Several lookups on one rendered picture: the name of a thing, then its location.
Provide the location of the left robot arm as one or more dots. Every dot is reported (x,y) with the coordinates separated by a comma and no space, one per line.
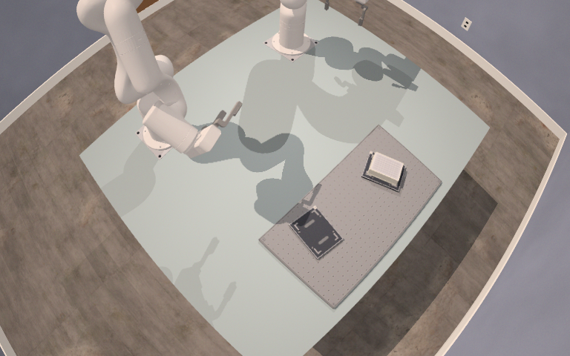
(291,39)

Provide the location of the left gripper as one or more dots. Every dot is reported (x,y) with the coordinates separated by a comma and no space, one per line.
(361,2)

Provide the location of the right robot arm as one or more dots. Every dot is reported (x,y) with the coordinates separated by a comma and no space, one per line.
(139,73)

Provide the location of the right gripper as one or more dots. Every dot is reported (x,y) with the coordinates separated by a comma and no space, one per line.
(208,136)

